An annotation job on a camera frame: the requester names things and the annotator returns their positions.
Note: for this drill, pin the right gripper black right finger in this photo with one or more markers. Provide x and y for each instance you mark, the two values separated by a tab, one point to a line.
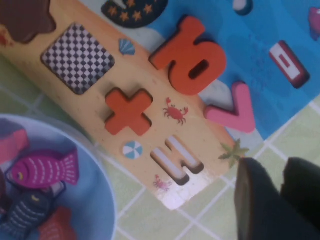
305	190

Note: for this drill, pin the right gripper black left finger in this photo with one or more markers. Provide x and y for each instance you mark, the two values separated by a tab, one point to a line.
257	205

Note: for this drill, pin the pink greater-than sign piece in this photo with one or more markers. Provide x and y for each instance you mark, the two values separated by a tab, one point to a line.
243	120

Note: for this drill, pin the orange plus sign piece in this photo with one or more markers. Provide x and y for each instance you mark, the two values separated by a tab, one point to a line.
128	112

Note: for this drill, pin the blue plastic bowl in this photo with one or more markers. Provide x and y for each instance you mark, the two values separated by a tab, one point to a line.
95	190

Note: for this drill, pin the orange number ten piece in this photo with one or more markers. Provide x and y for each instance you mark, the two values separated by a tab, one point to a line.
175	50

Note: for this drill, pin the colourful wooden puzzle board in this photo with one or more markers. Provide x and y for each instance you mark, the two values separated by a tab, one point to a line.
140	65

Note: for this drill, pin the orange fish piece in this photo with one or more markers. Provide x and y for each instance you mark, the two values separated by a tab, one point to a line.
57	225

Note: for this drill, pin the magenta fish piece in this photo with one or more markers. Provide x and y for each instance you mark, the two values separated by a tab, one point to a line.
40	170

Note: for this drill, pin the navy fish piece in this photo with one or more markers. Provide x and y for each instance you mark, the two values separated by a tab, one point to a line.
25	212

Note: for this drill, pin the pink fish piece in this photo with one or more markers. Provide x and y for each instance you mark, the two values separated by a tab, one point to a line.
12	147

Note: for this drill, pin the brown star piece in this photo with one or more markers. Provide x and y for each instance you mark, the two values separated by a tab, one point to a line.
22	20

